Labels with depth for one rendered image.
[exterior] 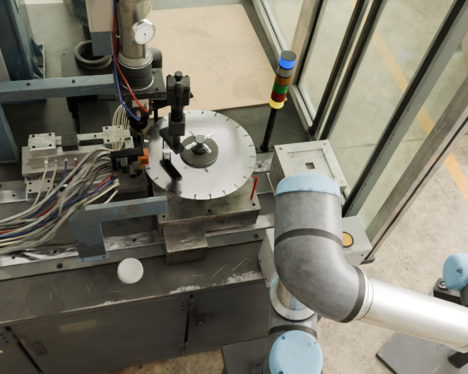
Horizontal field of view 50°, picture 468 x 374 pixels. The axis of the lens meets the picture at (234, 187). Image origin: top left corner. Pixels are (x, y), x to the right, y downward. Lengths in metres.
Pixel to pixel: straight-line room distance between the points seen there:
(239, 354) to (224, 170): 0.50
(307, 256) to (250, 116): 1.10
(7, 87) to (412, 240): 1.95
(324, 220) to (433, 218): 1.98
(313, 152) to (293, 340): 0.64
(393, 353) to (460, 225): 0.85
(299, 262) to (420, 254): 1.86
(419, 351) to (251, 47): 1.47
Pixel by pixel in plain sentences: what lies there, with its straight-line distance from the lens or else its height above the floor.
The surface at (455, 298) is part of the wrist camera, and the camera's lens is 1.26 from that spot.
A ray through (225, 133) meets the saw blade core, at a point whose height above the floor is 0.95.
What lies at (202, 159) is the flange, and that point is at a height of 0.96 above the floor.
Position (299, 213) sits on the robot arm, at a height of 1.38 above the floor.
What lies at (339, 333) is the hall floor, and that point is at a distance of 2.29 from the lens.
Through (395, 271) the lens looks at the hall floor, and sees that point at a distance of 2.51.
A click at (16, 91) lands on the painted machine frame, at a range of 1.50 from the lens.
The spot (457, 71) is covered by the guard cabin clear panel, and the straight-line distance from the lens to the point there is 1.14.
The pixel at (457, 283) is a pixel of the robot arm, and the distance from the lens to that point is 1.07.
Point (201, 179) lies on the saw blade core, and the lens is 1.37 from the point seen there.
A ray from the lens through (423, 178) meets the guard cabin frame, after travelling 1.27.
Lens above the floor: 2.05
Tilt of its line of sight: 54 degrees down
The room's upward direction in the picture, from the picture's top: 11 degrees clockwise
